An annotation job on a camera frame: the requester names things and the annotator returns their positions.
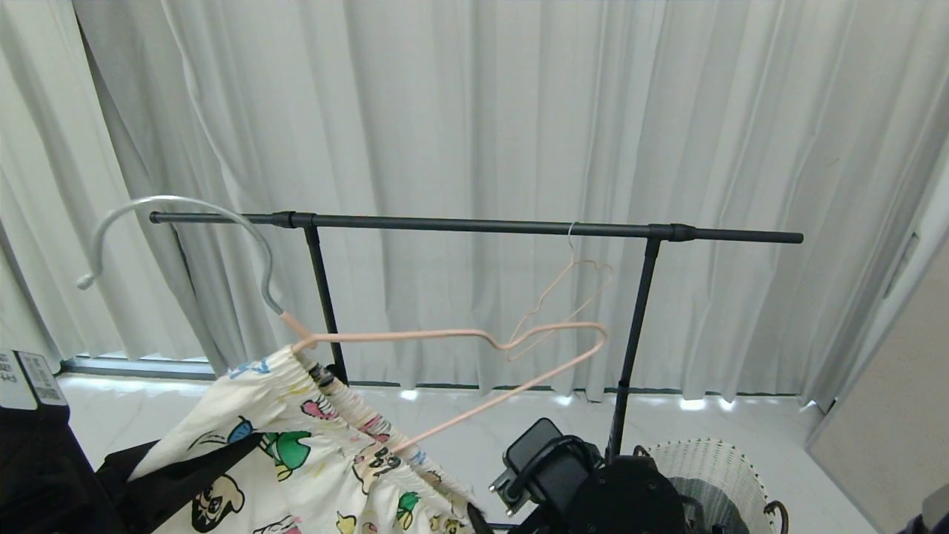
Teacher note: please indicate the pink clothes hanger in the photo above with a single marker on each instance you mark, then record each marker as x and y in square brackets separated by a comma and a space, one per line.
[393, 336]
[571, 241]

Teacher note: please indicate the cream printed garment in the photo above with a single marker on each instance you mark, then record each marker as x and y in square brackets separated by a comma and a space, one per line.
[326, 460]

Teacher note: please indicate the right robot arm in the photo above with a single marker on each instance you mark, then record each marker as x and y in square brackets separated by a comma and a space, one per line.
[630, 497]

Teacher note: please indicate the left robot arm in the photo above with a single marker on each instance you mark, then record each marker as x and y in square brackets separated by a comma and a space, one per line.
[44, 475]

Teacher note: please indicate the black clothes rack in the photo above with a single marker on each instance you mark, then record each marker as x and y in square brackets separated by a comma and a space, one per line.
[445, 222]

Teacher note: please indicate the white laundry basket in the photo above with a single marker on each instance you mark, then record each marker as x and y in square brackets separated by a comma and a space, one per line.
[726, 460]

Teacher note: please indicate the white curtain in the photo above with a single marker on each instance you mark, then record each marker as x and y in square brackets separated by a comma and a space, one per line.
[519, 111]
[44, 185]

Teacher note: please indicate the window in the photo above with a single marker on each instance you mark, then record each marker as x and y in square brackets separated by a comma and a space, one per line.
[133, 367]

